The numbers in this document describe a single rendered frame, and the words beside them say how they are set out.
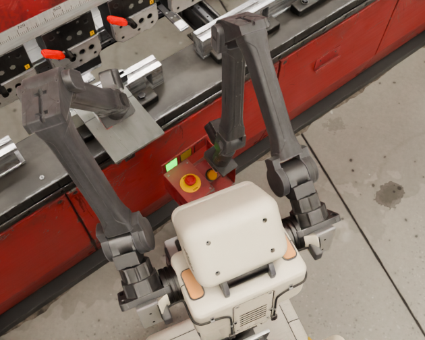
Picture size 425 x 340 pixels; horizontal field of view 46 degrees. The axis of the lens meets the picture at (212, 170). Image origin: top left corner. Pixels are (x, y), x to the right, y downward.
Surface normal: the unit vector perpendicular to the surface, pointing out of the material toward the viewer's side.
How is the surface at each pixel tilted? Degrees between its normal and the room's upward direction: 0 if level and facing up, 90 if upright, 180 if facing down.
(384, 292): 0
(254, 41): 38
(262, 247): 48
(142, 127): 0
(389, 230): 0
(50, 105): 13
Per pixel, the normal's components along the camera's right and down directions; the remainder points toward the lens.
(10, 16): 0.61, 0.70
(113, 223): 0.10, 0.63
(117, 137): 0.00, -0.48
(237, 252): 0.29, 0.27
